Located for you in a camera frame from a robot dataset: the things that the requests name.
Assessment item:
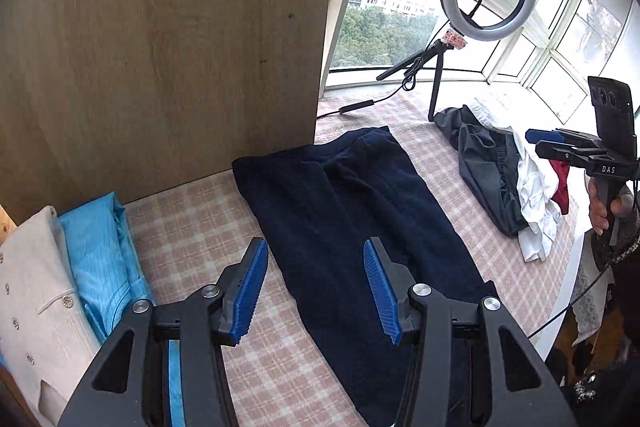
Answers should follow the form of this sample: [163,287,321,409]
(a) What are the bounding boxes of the black tripod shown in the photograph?
[375,24,468,122]

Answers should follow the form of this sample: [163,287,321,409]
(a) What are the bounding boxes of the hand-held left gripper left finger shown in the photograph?
[57,238,270,427]

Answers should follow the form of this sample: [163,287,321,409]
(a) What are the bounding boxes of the red cloth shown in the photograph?
[549,159,572,216]

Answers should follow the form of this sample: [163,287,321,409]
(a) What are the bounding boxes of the white shirt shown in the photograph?
[470,97,563,263]

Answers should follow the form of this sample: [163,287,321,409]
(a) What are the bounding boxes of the white lace cloth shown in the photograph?
[570,247,616,348]

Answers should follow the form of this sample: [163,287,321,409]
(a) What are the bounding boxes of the trees outside window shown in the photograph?
[332,4,438,70]

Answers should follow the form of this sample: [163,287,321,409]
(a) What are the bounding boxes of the white framed window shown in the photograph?
[320,0,640,122]

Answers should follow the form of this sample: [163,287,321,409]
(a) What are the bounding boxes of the wooden panel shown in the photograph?
[0,0,341,225]

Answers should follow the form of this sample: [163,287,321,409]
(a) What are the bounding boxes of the person's right hand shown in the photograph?
[586,179,638,237]

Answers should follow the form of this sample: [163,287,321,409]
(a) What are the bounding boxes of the person's dark clothing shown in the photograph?
[545,307,640,427]

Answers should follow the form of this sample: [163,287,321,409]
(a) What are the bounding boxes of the navy pants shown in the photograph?
[231,126,501,427]

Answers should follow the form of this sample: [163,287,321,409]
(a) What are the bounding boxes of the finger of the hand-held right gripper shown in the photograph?
[525,128,601,148]
[535,141,603,170]

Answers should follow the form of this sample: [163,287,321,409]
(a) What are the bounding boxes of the folded beige cardigan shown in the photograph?
[0,205,103,427]

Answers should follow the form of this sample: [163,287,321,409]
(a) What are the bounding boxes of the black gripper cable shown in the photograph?
[525,187,640,340]

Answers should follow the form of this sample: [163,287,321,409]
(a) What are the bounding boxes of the black ring light cable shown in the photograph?
[316,17,451,118]

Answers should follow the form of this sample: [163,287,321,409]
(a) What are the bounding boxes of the folded blue shirt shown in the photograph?
[57,192,186,427]

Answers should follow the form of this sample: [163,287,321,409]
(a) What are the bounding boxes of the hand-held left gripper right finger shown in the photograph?
[362,237,576,427]

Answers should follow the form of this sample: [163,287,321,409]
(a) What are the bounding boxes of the person's right forearm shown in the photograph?
[592,212,640,303]

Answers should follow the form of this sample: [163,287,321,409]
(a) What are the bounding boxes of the dark grey pants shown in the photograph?
[432,104,531,237]

